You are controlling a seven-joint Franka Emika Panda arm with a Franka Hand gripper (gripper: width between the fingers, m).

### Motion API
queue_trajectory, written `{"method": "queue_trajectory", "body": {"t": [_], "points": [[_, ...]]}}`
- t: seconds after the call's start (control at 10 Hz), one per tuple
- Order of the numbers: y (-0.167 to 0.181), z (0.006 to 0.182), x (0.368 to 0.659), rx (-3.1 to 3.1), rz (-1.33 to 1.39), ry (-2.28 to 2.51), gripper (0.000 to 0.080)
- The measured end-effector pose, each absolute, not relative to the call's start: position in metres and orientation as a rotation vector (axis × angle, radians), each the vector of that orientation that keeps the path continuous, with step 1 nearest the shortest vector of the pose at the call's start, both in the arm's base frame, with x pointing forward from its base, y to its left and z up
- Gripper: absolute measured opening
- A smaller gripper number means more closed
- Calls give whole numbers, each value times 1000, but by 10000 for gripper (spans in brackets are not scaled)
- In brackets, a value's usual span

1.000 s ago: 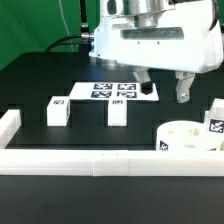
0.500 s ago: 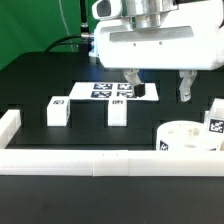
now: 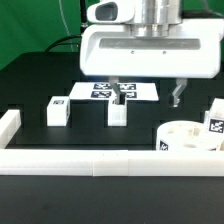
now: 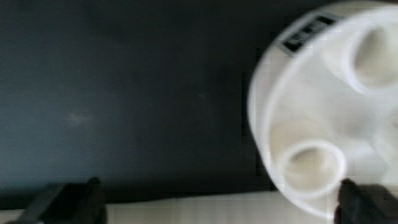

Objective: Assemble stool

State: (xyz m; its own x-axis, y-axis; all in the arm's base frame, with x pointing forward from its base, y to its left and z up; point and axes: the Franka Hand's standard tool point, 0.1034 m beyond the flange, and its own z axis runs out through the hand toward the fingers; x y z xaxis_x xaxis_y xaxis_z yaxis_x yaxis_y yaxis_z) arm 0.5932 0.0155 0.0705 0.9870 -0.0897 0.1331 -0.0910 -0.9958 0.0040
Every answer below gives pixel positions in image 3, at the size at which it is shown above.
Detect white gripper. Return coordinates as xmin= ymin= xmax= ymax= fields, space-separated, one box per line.
xmin=80 ymin=19 xmax=222 ymax=108

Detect white U-shaped fence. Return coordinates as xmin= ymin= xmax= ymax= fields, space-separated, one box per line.
xmin=0 ymin=109 xmax=224 ymax=177

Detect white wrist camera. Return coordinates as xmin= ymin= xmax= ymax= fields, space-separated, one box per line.
xmin=87 ymin=0 xmax=134 ymax=24

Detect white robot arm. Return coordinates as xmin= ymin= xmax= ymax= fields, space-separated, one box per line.
xmin=80 ymin=0 xmax=224 ymax=106

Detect black cable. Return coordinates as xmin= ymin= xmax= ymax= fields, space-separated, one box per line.
xmin=44 ymin=0 xmax=96 ymax=54

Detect white paper marker sheet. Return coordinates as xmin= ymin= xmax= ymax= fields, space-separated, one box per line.
xmin=69 ymin=82 xmax=159 ymax=101

